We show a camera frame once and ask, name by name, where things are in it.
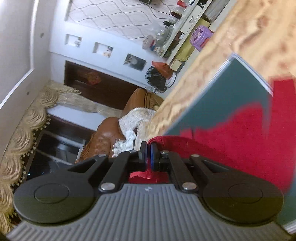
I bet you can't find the dark green mat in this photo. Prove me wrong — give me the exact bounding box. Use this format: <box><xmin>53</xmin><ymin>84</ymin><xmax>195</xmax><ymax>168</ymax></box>
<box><xmin>162</xmin><ymin>53</ymin><xmax>296</xmax><ymax>233</ymax></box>

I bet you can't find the red garment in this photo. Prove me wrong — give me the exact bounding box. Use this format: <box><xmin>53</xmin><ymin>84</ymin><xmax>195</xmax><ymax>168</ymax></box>
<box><xmin>128</xmin><ymin>77</ymin><xmax>296</xmax><ymax>202</ymax></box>

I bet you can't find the orange bag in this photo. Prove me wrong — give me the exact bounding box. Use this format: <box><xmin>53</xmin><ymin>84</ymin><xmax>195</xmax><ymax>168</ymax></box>
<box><xmin>151</xmin><ymin>61</ymin><xmax>174</xmax><ymax>80</ymax></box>

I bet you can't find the purple plastic stool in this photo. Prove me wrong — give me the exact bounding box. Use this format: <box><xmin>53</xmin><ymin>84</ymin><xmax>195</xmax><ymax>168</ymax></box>
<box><xmin>190</xmin><ymin>25</ymin><xmax>213</xmax><ymax>51</ymax></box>

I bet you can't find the white cabinet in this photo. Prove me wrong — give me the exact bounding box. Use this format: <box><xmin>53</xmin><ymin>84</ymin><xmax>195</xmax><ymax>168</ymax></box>
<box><xmin>162</xmin><ymin>0</ymin><xmax>220</xmax><ymax>64</ymax></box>

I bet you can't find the grey wall picture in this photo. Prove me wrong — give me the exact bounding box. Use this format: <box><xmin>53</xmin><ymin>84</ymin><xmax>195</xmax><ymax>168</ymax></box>
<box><xmin>124</xmin><ymin>54</ymin><xmax>147</xmax><ymax>71</ymax></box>

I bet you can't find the yellow cardboard box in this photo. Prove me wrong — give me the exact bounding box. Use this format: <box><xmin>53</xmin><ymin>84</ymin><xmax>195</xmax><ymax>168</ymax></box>
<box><xmin>176</xmin><ymin>38</ymin><xmax>199</xmax><ymax>62</ymax></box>

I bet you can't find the brown leather sofa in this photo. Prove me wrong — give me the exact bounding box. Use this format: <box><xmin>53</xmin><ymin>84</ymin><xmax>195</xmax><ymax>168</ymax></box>
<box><xmin>75</xmin><ymin>88</ymin><xmax>164</xmax><ymax>164</ymax></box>

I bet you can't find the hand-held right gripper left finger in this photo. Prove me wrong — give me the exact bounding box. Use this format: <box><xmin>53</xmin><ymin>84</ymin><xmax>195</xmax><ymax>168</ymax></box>
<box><xmin>67</xmin><ymin>141</ymin><xmax>148</xmax><ymax>193</ymax></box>

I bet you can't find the dark wooden door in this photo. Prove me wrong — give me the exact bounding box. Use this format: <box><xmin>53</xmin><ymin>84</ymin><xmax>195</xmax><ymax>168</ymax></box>
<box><xmin>63</xmin><ymin>60</ymin><xmax>146</xmax><ymax>110</ymax></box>

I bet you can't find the dark glass window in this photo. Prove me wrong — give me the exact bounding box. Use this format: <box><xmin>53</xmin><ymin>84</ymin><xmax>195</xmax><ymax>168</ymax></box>
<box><xmin>26</xmin><ymin>113</ymin><xmax>96</xmax><ymax>181</ymax></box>

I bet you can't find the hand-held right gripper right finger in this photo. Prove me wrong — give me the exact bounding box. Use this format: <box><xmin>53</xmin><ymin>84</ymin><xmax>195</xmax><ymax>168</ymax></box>
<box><xmin>150</xmin><ymin>143</ymin><xmax>229</xmax><ymax>192</ymax></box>

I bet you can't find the white lace sofa cover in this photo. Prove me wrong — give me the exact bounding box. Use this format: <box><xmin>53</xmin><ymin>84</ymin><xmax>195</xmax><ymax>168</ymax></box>
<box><xmin>112</xmin><ymin>108</ymin><xmax>158</xmax><ymax>154</ymax></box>

